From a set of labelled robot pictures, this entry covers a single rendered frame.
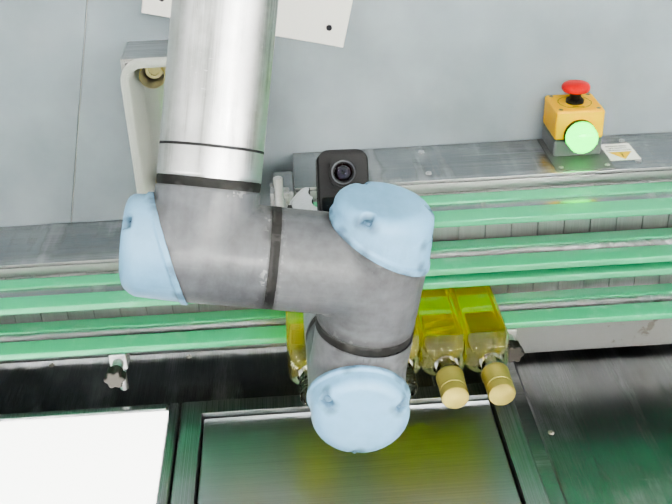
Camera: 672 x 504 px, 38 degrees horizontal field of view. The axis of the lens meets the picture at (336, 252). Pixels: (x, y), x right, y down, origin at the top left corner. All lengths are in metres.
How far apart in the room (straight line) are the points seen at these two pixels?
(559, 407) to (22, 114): 0.88
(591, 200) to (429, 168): 0.23
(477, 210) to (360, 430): 0.64
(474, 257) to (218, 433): 0.43
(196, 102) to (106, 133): 0.80
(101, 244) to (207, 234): 0.80
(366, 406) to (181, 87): 0.26
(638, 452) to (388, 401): 0.74
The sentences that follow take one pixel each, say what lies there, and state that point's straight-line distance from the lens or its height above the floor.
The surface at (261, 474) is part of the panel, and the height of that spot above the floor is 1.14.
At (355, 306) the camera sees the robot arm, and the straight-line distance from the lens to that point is 0.69.
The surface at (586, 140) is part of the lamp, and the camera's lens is 1.41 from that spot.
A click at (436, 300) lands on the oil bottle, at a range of 1.33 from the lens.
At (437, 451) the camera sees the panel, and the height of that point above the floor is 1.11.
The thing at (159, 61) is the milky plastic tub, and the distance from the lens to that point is 1.33.
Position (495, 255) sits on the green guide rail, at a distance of 1.37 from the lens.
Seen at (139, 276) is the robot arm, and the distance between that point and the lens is 0.68.
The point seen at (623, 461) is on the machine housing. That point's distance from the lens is 1.39.
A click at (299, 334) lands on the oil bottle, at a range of 1.27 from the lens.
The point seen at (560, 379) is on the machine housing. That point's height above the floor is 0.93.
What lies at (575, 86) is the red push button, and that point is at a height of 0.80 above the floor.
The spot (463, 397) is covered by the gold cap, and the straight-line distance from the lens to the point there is 1.20.
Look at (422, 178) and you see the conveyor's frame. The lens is 1.37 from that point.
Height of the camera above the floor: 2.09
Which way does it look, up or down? 60 degrees down
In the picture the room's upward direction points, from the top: 173 degrees clockwise
